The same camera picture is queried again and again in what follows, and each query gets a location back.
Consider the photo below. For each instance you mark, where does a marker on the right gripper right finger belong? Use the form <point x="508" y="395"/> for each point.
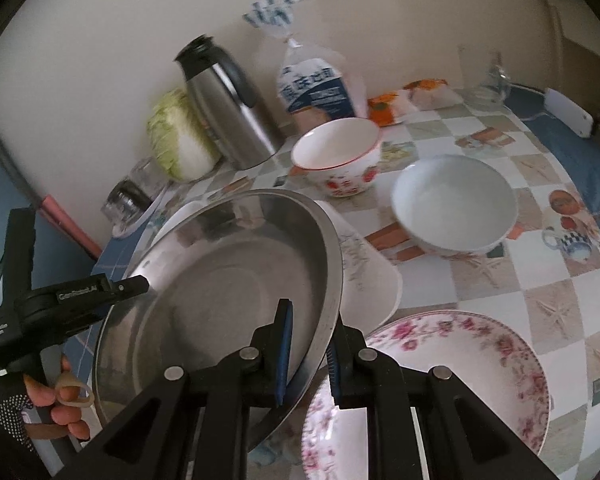
<point x="423" y="424"/>

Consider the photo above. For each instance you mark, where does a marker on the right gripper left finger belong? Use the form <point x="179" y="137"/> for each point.
<point x="194" y="425"/>

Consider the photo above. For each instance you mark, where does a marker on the floral round plate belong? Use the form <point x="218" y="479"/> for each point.
<point x="498" y="366"/>

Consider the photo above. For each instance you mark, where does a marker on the stainless steel round plate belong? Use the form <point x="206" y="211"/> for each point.
<point x="135" y="347"/>

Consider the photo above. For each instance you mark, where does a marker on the white square plate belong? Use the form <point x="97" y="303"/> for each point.
<point x="365" y="269"/>

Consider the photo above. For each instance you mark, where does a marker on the pale blue bowl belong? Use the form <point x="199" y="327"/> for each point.
<point x="454" y="205"/>

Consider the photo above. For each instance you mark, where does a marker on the strawberry pattern bowl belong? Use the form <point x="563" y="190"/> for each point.
<point x="341" y="158"/>

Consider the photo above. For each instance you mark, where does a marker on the left hand with glove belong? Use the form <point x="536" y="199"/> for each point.
<point x="20" y="392"/>

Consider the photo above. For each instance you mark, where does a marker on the tray with glass cups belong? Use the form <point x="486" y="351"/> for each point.
<point x="135" y="198"/>

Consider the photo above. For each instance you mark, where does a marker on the checkered tablecloth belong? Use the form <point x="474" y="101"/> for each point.
<point x="543" y="281"/>

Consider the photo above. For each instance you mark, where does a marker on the napa cabbage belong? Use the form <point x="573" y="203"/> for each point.
<point x="178" y="139"/>

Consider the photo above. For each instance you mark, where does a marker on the stainless steel thermos jug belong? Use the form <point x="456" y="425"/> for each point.
<point x="229" y="104"/>

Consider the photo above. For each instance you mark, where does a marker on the orange snack packet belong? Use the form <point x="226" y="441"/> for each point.
<point x="390" y="108"/>
<point x="432" y="94"/>

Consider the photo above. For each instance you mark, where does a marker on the white power adapter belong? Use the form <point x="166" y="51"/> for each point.
<point x="569" y="113"/>

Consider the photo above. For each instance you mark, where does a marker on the clear glass mug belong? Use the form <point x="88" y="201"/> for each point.
<point x="486" y="84"/>

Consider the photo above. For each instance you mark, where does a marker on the toast bread bag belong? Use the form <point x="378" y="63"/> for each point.
<point x="314" y="84"/>

